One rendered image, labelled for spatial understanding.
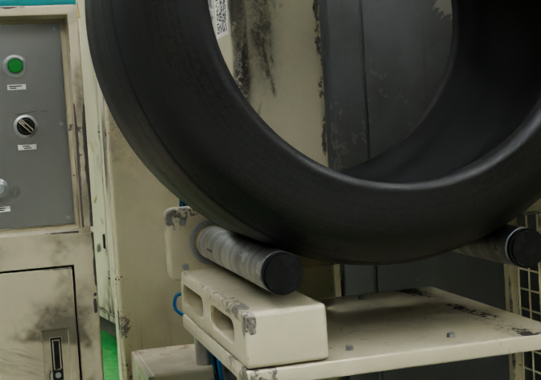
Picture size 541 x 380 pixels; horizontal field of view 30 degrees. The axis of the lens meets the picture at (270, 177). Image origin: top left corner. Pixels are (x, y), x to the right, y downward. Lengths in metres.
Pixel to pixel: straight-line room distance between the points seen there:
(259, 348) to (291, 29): 0.54
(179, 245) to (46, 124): 0.45
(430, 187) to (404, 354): 0.18
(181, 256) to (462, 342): 0.42
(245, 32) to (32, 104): 0.47
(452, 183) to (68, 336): 0.84
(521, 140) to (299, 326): 0.31
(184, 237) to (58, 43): 0.51
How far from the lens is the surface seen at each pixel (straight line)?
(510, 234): 1.14
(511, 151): 1.10
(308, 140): 1.42
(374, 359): 1.08
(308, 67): 1.43
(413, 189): 1.05
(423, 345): 1.12
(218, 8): 1.48
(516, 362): 1.60
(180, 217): 1.36
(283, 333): 1.05
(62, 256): 1.69
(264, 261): 1.04
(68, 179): 1.73
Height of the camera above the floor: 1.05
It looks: 3 degrees down
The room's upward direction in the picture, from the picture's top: 4 degrees counter-clockwise
